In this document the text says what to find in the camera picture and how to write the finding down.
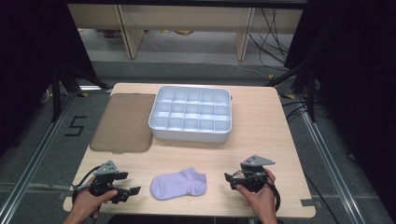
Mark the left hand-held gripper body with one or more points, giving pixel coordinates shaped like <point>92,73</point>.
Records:
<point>104,182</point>

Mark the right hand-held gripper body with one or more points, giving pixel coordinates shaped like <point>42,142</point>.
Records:
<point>253,175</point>

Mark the lilac ankle sock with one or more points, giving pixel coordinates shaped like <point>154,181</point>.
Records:
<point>178,184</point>

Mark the white compartment organizer box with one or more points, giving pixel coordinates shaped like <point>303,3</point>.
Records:
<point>190,113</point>

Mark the person's right hand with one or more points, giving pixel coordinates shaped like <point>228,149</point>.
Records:
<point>261,199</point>

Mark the person's left hand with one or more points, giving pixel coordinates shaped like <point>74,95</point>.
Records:
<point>88,202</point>

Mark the black metal stand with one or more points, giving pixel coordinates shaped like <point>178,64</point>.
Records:
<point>311,93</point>
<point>56,93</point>

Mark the black curtain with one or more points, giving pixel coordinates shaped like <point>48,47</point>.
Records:
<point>31,62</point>
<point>355,77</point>

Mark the light wooden desk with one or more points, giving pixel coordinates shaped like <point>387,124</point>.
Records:
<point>186,21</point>

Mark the aluminium floor rail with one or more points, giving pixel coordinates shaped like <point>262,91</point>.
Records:
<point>34,158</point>
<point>330,161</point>

